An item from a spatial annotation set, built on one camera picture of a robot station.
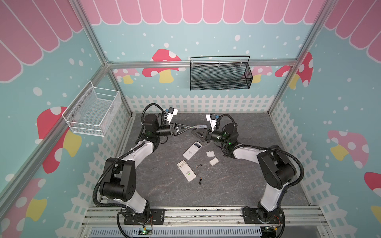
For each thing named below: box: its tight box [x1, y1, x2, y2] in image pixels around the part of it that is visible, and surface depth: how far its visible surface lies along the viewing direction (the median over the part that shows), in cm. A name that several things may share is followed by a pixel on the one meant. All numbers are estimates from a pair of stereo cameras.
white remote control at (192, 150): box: [182, 141, 203, 161], surface depth 101 cm
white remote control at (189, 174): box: [176, 159, 197, 182], surface depth 91 cm
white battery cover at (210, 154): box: [206, 150, 215, 158], surface depth 99 cm
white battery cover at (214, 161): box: [208, 157, 219, 167], surface depth 96 cm
